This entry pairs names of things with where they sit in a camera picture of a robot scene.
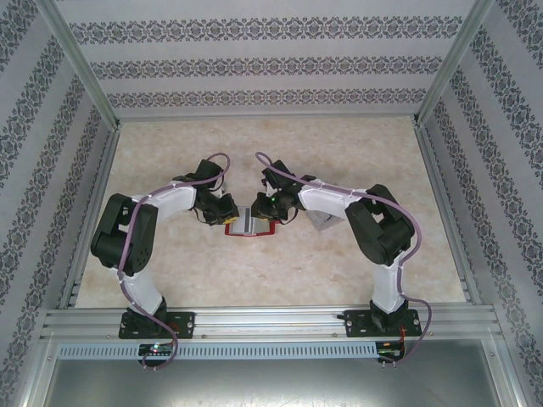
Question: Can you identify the red card holder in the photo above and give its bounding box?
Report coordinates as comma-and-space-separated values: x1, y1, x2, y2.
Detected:
223, 205, 277, 237

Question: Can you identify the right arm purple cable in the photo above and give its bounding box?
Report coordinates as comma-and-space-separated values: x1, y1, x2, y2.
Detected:
254, 151, 434, 368

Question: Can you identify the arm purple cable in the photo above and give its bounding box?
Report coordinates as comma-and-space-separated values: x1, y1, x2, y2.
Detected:
118, 152, 232, 372
254, 151, 434, 368

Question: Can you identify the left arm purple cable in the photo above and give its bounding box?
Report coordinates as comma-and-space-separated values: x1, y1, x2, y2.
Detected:
118, 152, 232, 372

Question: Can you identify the aluminium mounting rail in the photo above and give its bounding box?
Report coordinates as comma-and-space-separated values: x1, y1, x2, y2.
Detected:
40, 304, 504, 340

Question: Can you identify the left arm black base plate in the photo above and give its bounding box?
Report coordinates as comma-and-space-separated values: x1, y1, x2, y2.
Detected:
118, 311, 196, 340

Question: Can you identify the slotted grey cable duct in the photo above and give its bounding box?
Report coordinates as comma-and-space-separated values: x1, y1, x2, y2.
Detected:
57, 342, 378, 360

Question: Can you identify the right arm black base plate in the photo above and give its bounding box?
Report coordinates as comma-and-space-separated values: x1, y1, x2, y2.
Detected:
344, 309, 423, 339

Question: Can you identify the aluminium frame post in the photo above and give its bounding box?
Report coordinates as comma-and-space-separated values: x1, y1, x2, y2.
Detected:
411, 0, 497, 128
40, 0, 122, 131

